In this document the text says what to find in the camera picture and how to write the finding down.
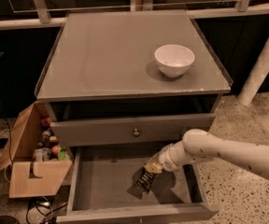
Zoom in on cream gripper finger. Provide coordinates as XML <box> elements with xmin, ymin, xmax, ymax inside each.
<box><xmin>144</xmin><ymin>153</ymin><xmax>163</xmax><ymax>174</ymax></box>

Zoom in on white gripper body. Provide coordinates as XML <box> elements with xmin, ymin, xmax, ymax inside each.
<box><xmin>158</xmin><ymin>145</ymin><xmax>179</xmax><ymax>172</ymax></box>

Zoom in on black rxbar chocolate wrapper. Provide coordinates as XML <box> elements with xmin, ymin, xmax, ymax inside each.
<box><xmin>134</xmin><ymin>168</ymin><xmax>156</xmax><ymax>193</ymax></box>

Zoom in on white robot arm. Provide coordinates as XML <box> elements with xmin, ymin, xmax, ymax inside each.
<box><xmin>145</xmin><ymin>37</ymin><xmax>269</xmax><ymax>180</ymax></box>

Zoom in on grey top drawer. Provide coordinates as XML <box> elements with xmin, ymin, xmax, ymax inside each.
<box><xmin>51</xmin><ymin>113</ymin><xmax>216</xmax><ymax>147</ymax></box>

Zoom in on metal drawer knob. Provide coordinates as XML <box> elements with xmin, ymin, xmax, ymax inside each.
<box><xmin>133</xmin><ymin>128</ymin><xmax>141</xmax><ymax>137</ymax></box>

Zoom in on grey open middle drawer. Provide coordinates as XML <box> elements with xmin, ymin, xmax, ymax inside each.
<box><xmin>56</xmin><ymin>143</ymin><xmax>219</xmax><ymax>224</ymax></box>

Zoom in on grey drawer cabinet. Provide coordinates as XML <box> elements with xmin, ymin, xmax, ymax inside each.
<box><xmin>35</xmin><ymin>9</ymin><xmax>234</xmax><ymax>154</ymax></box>

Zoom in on white ceramic bowl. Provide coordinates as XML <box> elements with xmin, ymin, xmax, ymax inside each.
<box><xmin>154</xmin><ymin>44</ymin><xmax>195</xmax><ymax>77</ymax></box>

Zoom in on green packet in box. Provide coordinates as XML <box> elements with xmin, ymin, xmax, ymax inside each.
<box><xmin>58</xmin><ymin>147</ymin><xmax>70</xmax><ymax>161</ymax></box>

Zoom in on red apple in box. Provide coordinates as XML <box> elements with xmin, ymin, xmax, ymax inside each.
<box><xmin>51</xmin><ymin>145</ymin><xmax>59</xmax><ymax>156</ymax></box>

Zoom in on dark bottle in box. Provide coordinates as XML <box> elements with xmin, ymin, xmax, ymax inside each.
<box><xmin>41</xmin><ymin>128</ymin><xmax>51</xmax><ymax>147</ymax></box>

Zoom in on clear jar in box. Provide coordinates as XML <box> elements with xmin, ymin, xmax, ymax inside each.
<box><xmin>34</xmin><ymin>147</ymin><xmax>50</xmax><ymax>161</ymax></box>

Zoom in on cardboard box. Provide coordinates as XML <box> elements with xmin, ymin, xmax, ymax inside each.
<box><xmin>0</xmin><ymin>102</ymin><xmax>73</xmax><ymax>198</ymax></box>

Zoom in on metal window railing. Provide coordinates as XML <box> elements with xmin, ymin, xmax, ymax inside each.
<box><xmin>0</xmin><ymin>0</ymin><xmax>269</xmax><ymax>32</ymax></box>

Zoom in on black floor cables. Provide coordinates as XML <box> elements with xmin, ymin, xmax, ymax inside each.
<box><xmin>25</xmin><ymin>196</ymin><xmax>69</xmax><ymax>224</ymax></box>

